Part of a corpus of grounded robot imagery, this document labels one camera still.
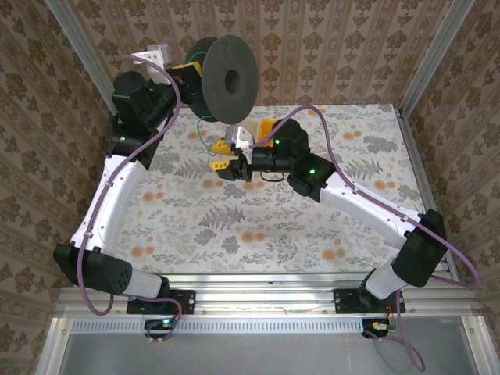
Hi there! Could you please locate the yellow plastic bin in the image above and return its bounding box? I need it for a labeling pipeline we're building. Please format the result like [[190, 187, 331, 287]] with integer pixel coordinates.
[[255, 118, 283, 148]]

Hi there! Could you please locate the black cable spool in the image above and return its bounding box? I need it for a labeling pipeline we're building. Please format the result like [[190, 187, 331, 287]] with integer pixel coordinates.
[[183, 34, 259, 123]]

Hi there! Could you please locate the thin green cable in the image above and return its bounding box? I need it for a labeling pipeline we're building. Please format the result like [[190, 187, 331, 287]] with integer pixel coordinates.
[[185, 50, 220, 158]]

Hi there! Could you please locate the small black controller board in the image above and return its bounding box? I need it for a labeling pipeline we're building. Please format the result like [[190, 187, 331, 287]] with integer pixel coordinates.
[[361, 318, 395, 339], [144, 318, 177, 339]]

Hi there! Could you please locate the grey metal panel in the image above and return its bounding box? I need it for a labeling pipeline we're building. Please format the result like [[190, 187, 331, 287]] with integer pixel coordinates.
[[37, 316, 500, 375]]

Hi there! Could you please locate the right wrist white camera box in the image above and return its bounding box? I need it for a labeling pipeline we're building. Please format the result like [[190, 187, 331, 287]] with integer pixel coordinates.
[[222, 124, 255, 156]]

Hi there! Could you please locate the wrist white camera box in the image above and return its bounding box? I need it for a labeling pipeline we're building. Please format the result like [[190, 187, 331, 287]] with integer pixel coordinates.
[[222, 124, 255, 156], [130, 43, 173, 85]]

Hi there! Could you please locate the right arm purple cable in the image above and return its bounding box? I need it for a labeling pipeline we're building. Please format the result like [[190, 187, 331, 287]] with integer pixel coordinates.
[[249, 104, 481, 372]]

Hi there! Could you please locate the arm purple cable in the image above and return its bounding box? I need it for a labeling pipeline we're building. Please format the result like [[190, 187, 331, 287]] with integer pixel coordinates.
[[249, 104, 481, 372], [77, 54, 187, 345]]

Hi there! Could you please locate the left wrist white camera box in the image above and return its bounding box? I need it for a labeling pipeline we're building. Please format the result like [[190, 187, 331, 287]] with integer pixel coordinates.
[[130, 43, 173, 85]]

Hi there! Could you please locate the aluminium frame post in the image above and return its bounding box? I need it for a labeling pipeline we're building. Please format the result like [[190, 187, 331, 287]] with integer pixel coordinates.
[[43, 0, 130, 120], [398, 0, 476, 118]]

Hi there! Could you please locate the aluminium table side rail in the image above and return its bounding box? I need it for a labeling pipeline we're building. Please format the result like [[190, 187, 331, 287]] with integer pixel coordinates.
[[394, 105, 463, 285]]

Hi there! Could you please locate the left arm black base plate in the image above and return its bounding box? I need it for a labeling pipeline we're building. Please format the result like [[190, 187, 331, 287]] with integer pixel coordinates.
[[127, 289, 196, 316]]

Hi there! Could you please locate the aluminium mounting rail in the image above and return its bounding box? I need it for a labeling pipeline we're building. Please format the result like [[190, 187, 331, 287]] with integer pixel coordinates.
[[54, 273, 484, 318]]

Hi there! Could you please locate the slotted grey cable duct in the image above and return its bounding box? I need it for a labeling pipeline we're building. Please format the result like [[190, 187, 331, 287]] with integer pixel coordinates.
[[70, 318, 366, 335]]

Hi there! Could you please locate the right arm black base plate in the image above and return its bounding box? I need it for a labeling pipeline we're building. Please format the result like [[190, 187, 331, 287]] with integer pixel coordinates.
[[334, 287, 406, 315]]

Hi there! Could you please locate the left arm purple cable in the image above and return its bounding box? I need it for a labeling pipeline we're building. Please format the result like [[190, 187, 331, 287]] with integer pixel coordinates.
[[77, 54, 187, 345]]

